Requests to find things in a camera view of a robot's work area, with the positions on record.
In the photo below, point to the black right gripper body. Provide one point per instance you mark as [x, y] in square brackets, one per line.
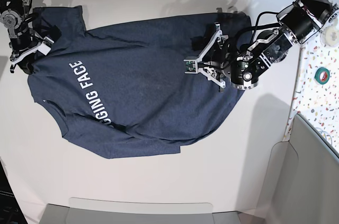
[25, 46]

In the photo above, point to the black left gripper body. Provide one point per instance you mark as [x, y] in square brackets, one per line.
[214, 60]

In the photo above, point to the dark blue printed t-shirt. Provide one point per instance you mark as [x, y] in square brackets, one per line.
[121, 90]

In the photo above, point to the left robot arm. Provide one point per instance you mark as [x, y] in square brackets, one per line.
[244, 57]

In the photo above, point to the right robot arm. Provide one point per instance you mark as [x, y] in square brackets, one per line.
[15, 14]

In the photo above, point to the terrazzo patterned side table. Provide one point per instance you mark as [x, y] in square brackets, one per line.
[317, 103]

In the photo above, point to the green tape roll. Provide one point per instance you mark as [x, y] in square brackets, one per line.
[322, 76]

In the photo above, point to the clear tape dispenser roll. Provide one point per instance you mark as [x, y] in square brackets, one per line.
[329, 34]

